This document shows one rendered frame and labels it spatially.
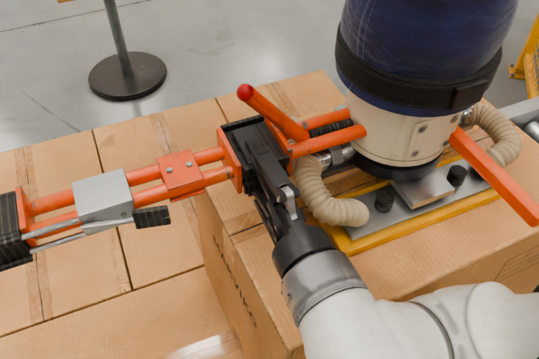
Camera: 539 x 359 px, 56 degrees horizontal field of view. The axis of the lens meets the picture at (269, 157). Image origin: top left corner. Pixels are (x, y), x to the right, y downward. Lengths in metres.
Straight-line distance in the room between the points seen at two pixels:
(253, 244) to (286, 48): 2.17
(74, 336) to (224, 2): 2.48
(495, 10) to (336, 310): 0.38
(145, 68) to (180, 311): 1.75
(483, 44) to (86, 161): 1.17
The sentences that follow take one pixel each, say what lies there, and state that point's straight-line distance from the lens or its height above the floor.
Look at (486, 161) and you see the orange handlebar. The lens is 0.77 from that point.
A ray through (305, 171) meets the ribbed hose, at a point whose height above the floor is 1.05.
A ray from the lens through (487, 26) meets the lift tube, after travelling 0.65.
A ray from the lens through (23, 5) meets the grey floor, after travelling 3.61.
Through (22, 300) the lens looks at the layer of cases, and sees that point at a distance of 1.33.
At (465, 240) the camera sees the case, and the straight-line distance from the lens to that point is 0.85.
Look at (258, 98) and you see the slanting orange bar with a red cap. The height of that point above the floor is 1.19.
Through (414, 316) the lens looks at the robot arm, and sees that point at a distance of 0.57.
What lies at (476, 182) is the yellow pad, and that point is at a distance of 0.90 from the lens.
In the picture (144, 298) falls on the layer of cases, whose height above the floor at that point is 0.54.
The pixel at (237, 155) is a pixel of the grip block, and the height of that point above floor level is 1.10.
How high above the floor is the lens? 1.61
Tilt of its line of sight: 46 degrees down
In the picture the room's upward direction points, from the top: straight up
